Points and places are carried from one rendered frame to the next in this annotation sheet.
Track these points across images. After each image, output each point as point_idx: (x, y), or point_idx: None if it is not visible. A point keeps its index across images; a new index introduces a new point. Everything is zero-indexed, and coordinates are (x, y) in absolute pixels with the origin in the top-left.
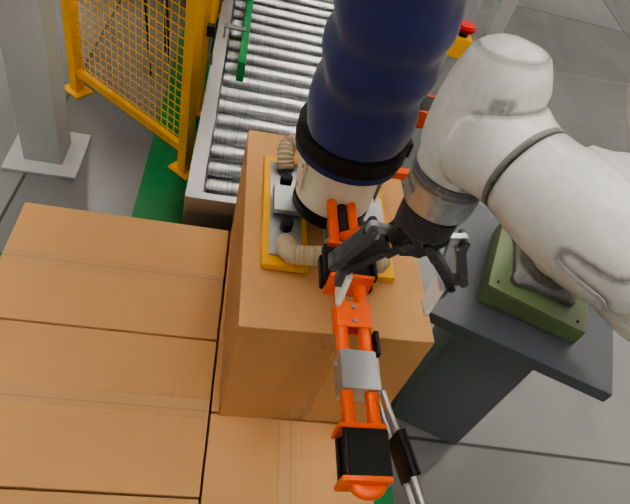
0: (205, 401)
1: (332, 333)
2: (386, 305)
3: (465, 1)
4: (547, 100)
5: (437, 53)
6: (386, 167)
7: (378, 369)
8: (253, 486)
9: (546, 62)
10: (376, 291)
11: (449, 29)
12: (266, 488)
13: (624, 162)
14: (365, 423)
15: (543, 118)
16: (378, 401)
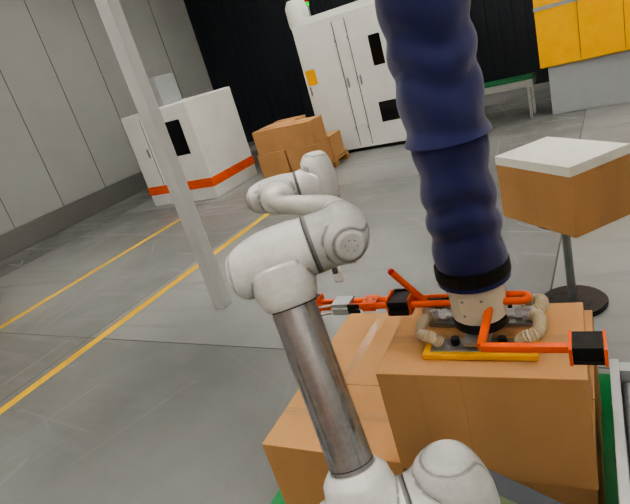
0: None
1: (393, 335)
2: (407, 356)
3: (431, 181)
4: (301, 166)
5: (422, 202)
6: (435, 273)
7: (341, 308)
8: (382, 404)
9: (304, 155)
10: (418, 353)
11: (424, 191)
12: (379, 409)
13: (275, 178)
14: (318, 298)
15: (298, 170)
16: (327, 307)
